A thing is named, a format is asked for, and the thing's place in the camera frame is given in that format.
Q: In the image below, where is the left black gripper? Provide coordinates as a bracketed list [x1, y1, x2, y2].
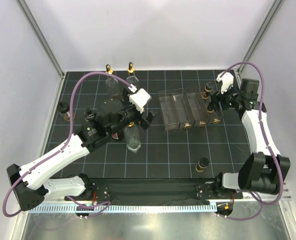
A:
[108, 87, 156, 136]

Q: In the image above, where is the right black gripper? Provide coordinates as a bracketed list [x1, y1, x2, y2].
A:
[208, 82, 242, 114]

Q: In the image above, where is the glass oil bottle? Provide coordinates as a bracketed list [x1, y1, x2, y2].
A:
[105, 64, 120, 99]
[126, 62, 139, 87]
[124, 122, 141, 153]

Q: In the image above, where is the small black spice jar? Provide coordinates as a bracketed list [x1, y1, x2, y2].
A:
[195, 157, 209, 173]
[207, 103, 214, 113]
[202, 82, 213, 100]

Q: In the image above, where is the round amber sauce bottle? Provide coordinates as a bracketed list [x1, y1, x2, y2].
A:
[57, 101, 75, 122]

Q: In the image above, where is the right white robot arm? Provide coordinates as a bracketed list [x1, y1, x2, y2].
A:
[208, 74, 290, 199]

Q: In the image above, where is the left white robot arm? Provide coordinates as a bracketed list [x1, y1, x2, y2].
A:
[7, 99, 156, 211]

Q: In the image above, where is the black grid mat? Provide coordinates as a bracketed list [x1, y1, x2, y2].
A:
[55, 69, 251, 179]

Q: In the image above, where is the clear acrylic organizer tray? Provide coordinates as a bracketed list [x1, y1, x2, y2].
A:
[158, 83, 223, 131]

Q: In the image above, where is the dark sauce bottle red label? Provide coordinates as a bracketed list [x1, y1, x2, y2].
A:
[111, 131, 124, 141]

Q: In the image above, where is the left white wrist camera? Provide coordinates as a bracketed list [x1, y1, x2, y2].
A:
[129, 88, 151, 114]

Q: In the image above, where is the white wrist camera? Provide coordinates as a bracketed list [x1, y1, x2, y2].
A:
[216, 71, 234, 94]
[129, 88, 151, 114]

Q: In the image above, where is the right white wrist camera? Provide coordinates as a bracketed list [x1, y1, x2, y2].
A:
[216, 71, 234, 94]

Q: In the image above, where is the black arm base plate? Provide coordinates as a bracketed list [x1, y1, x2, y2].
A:
[73, 178, 243, 206]

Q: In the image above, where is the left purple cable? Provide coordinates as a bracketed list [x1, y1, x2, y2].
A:
[2, 71, 138, 223]

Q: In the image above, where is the purple cable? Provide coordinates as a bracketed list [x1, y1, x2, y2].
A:
[217, 61, 283, 222]
[2, 71, 138, 223]

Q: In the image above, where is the white slotted cable duct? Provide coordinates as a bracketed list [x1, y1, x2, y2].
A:
[29, 202, 217, 215]

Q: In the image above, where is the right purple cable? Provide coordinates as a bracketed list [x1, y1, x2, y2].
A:
[217, 61, 283, 222]

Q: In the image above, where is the right aluminium frame post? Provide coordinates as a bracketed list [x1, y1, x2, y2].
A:
[242, 0, 284, 62]

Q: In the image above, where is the aluminium frame post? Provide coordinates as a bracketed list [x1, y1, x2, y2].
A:
[242, 0, 284, 62]
[15, 0, 65, 78]

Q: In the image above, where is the aluminium front rail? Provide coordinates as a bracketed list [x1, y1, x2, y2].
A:
[17, 180, 292, 205]

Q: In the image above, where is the left aluminium frame post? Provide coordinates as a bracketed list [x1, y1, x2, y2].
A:
[15, 0, 65, 78]

